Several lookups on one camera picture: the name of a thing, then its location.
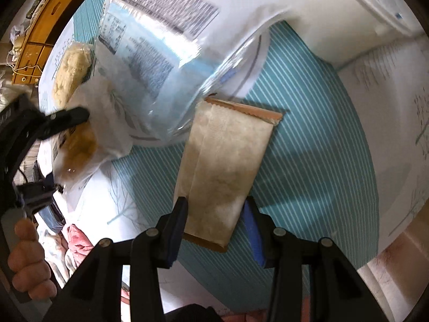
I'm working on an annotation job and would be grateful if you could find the white plastic storage bin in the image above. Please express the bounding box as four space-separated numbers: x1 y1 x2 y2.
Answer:
261 0 424 72

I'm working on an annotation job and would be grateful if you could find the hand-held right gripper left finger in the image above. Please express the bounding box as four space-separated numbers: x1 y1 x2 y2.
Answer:
43 196 188 322

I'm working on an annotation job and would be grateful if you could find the person's left hand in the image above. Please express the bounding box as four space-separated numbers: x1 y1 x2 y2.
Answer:
7 219 57 301

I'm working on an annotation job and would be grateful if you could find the beige snack packet brown edge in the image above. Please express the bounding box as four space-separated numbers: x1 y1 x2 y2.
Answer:
173 97 285 253

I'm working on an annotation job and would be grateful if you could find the long beige bread packet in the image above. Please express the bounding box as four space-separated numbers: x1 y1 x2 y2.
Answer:
52 42 95 108

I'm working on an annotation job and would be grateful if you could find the large clear labelled bag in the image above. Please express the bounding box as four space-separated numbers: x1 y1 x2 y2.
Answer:
95 0 292 141

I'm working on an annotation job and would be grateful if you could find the white cable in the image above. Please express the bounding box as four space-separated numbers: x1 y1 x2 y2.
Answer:
8 50 43 83

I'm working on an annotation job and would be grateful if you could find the white floral plate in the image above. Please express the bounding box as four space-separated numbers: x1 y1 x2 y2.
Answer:
90 23 273 162

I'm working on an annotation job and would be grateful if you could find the blue patterned tablecloth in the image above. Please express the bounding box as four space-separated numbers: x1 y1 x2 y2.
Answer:
37 0 429 313

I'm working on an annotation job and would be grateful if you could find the wooden desk with drawers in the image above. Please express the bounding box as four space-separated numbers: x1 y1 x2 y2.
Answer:
10 0 113 86

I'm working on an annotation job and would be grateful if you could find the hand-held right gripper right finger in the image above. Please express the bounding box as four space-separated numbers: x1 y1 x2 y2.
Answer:
243 197 389 322

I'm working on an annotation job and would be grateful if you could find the pink fleece robe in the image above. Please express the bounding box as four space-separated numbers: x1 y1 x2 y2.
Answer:
65 225 97 256

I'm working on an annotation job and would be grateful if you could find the dark green printed bag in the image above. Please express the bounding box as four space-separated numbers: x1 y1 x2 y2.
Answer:
25 0 51 20

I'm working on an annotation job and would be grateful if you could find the pastel floral cloth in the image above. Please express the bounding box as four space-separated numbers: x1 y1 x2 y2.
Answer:
36 228 78 287

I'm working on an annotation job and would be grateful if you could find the yellow cake packet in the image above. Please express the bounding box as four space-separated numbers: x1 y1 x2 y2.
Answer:
52 74 116 212

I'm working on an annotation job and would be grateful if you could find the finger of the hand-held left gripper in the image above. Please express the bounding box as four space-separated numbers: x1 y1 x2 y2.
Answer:
40 107 90 138
17 174 64 215

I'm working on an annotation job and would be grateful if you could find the navy cloth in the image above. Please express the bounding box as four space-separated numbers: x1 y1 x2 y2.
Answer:
42 201 66 234

